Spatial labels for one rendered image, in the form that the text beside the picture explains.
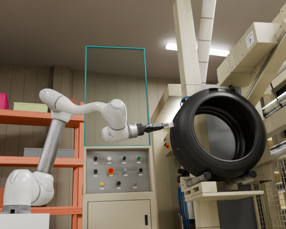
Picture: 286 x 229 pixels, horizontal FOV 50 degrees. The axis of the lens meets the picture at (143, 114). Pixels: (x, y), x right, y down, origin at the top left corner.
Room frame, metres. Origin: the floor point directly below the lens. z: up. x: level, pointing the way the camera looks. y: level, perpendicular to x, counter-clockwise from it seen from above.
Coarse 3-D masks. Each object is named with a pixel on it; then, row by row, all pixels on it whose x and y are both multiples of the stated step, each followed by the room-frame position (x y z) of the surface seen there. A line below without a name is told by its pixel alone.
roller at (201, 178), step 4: (208, 172) 1.75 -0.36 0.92; (200, 176) 1.81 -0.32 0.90; (204, 176) 1.75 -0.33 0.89; (208, 176) 1.75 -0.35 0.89; (192, 180) 1.96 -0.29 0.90; (196, 180) 1.89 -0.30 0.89; (200, 180) 1.84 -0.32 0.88; (204, 180) 1.80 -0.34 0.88; (188, 184) 2.06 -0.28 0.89; (192, 184) 2.00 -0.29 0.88
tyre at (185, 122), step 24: (192, 96) 1.76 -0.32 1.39; (216, 96) 1.74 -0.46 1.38; (240, 96) 1.78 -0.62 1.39; (192, 120) 1.72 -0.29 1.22; (240, 120) 2.03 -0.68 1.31; (192, 144) 1.72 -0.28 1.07; (240, 144) 2.06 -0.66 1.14; (264, 144) 1.82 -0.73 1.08; (192, 168) 1.85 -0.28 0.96; (216, 168) 1.75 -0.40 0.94; (240, 168) 1.77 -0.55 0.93
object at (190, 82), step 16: (176, 0) 2.13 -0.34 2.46; (176, 16) 2.17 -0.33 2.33; (176, 32) 2.22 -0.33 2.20; (192, 32) 2.15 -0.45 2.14; (192, 48) 2.14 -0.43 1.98; (192, 64) 2.14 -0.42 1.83; (192, 80) 2.14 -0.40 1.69; (208, 144) 2.15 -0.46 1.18; (208, 208) 2.14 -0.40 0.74; (208, 224) 2.13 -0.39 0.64
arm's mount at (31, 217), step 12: (0, 216) 1.64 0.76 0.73; (12, 216) 1.66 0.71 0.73; (24, 216) 1.68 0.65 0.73; (36, 216) 1.70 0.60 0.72; (48, 216) 1.72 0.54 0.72; (0, 228) 1.65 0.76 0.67; (12, 228) 1.66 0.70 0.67; (24, 228) 1.68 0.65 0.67; (36, 228) 1.70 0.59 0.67; (48, 228) 1.72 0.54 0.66
